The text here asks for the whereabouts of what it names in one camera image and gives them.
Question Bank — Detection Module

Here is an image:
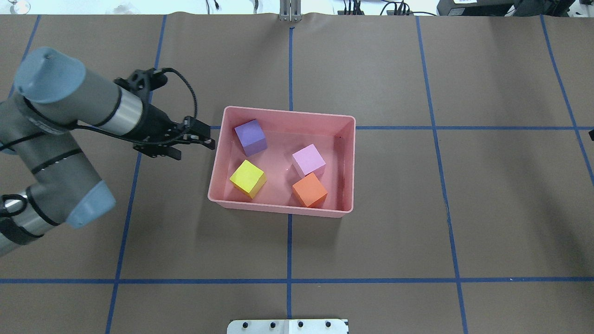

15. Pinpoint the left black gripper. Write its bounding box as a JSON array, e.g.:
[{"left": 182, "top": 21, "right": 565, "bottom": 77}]
[{"left": 113, "top": 68, "right": 216, "bottom": 161}]

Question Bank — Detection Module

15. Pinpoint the purple foam block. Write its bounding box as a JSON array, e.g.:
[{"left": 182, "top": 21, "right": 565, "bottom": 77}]
[{"left": 234, "top": 120, "right": 268, "bottom": 157}]

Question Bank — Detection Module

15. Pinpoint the yellow foam block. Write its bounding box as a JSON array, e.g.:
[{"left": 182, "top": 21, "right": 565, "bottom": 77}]
[{"left": 229, "top": 160, "right": 267, "bottom": 199}]

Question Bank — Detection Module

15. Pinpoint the pink foam block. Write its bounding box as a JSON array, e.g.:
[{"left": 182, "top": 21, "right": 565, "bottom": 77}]
[{"left": 291, "top": 144, "right": 326, "bottom": 178}]

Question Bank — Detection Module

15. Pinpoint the orange foam block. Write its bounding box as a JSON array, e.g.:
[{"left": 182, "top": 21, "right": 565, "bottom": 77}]
[{"left": 291, "top": 173, "right": 328, "bottom": 208}]

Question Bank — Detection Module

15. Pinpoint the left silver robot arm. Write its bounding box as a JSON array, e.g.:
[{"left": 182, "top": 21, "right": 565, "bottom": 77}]
[{"left": 1, "top": 47, "right": 216, "bottom": 256}]

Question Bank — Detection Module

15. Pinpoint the pink plastic bin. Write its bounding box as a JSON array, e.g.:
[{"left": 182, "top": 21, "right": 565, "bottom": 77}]
[{"left": 207, "top": 106, "right": 356, "bottom": 218}]

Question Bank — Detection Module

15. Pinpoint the aluminium frame post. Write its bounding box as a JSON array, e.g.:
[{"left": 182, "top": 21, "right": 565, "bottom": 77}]
[{"left": 278, "top": 0, "right": 303, "bottom": 23}]

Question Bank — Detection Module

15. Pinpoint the white pedestal column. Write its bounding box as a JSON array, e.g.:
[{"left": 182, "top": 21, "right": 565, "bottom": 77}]
[{"left": 226, "top": 319, "right": 349, "bottom": 334}]

